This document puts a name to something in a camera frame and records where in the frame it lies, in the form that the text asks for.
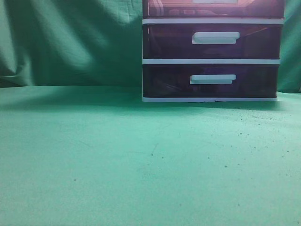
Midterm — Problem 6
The white plastic drawer cabinet frame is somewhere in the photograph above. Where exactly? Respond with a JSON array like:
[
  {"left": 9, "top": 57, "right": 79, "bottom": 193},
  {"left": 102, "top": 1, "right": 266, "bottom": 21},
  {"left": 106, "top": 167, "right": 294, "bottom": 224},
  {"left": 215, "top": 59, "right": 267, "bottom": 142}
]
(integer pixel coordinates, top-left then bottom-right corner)
[{"left": 142, "top": 0, "right": 285, "bottom": 103}]

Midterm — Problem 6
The green cloth backdrop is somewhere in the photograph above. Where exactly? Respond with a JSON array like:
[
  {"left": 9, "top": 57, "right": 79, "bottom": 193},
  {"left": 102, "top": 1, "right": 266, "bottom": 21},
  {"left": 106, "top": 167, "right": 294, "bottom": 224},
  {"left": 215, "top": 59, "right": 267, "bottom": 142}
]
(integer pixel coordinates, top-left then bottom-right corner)
[{"left": 0, "top": 0, "right": 301, "bottom": 226}]

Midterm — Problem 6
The translucent purple drawer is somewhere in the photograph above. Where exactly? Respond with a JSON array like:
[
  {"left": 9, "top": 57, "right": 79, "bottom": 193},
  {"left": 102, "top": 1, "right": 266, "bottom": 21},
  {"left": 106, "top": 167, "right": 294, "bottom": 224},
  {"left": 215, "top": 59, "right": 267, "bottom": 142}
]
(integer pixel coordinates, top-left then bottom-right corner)
[
  {"left": 143, "top": 64, "right": 278, "bottom": 98},
  {"left": 143, "top": 24, "right": 282, "bottom": 59},
  {"left": 142, "top": 0, "right": 285, "bottom": 18}
]

